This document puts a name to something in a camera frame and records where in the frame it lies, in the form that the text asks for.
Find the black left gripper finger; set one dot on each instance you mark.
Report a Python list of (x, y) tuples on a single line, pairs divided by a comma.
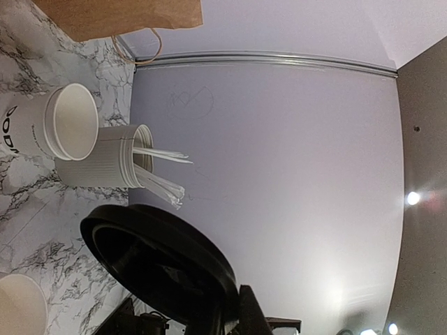
[(245, 315)]

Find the black plastic cup lid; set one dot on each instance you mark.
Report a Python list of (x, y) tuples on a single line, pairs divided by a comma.
[(164, 261)]

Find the white paper coffee cup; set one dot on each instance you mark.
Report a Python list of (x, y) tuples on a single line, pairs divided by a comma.
[(23, 305)]

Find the brown paper takeout bag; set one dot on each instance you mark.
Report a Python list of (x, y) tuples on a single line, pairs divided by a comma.
[(90, 19)]

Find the white wrapped stirrer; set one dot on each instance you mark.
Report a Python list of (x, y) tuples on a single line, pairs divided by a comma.
[(163, 154), (164, 189)]

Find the white ribbed holder cup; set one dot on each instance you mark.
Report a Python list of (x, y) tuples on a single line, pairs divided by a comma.
[(111, 163)]

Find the white paper cup stack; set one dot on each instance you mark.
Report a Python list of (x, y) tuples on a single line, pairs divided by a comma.
[(62, 123)]

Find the right aluminium frame post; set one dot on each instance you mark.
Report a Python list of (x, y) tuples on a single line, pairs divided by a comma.
[(269, 58)]

